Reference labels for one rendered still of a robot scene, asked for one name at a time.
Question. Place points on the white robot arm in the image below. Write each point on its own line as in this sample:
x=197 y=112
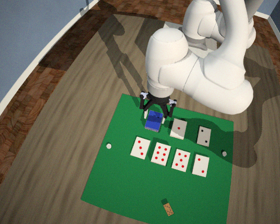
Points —
x=217 y=80

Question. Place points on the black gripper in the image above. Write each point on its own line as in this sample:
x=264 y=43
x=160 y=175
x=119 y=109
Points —
x=159 y=101

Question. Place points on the green felt mat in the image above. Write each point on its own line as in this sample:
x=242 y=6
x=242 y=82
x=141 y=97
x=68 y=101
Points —
x=138 y=188

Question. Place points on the grey card with black dots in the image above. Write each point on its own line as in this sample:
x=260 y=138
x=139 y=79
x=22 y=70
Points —
x=204 y=136

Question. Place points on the white playing card with red pips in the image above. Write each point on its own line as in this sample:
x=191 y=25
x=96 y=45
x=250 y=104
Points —
x=140 y=148
x=181 y=159
x=160 y=154
x=200 y=165

